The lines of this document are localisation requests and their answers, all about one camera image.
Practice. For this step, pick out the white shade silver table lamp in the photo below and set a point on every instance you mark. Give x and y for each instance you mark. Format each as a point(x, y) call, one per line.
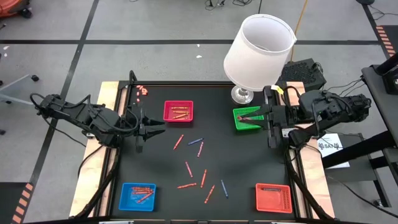
point(258, 56)

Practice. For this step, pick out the black side desk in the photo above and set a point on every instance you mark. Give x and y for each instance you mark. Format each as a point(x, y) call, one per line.
point(379, 93)

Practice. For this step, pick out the black frame post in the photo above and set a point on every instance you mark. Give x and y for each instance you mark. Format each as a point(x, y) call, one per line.
point(133, 76)

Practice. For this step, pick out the orange plastic basket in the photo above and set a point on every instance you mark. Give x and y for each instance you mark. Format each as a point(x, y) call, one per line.
point(273, 202)

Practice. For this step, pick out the yellow crayon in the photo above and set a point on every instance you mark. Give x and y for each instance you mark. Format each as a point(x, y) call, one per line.
point(180, 116)
point(180, 108)
point(181, 112)

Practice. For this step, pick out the yellow tag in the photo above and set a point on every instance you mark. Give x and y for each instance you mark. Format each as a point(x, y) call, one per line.
point(277, 89)

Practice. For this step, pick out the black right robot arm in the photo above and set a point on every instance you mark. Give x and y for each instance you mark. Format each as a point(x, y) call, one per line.
point(335, 109)

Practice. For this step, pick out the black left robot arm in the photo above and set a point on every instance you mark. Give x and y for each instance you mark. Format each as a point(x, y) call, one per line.
point(87, 116)

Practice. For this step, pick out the blue crayon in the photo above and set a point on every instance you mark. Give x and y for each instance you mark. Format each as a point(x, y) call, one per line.
point(224, 188)
point(272, 189)
point(196, 141)

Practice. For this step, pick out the grey office chair base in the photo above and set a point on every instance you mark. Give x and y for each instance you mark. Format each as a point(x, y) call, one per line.
point(12, 93)

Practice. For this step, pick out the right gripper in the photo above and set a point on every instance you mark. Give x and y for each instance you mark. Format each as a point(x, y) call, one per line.
point(280, 119)

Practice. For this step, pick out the white paper sheet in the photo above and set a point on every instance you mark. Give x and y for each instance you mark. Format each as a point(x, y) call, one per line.
point(334, 154)

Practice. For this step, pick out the green plastic basket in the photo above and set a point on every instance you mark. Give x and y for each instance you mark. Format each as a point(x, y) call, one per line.
point(239, 126)

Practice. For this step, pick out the black perforated box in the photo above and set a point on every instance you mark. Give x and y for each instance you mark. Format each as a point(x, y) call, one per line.
point(303, 74)

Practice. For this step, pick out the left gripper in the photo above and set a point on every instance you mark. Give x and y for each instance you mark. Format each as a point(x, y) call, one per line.
point(136, 127)

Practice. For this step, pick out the orange round object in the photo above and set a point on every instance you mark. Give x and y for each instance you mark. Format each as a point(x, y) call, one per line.
point(12, 6)

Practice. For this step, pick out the red plastic basket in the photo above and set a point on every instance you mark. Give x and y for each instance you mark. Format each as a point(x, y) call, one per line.
point(178, 104)

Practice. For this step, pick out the blue plastic basket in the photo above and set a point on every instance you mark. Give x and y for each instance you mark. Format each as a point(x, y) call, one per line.
point(130, 203)

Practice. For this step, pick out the wooden side board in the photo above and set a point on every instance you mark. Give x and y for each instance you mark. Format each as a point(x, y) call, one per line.
point(93, 186)
point(312, 186)

